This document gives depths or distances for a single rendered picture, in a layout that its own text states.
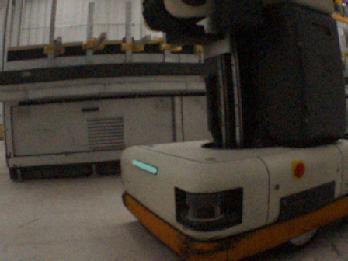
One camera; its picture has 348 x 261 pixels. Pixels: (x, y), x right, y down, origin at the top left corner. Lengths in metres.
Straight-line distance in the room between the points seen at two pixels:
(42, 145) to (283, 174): 1.70
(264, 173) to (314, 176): 0.18
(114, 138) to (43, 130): 0.51
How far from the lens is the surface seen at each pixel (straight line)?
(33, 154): 2.19
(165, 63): 2.07
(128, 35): 2.05
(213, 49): 1.02
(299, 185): 0.80
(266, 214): 0.74
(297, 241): 0.87
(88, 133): 2.19
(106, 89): 1.98
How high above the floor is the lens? 0.39
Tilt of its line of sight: 3 degrees down
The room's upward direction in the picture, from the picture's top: 3 degrees counter-clockwise
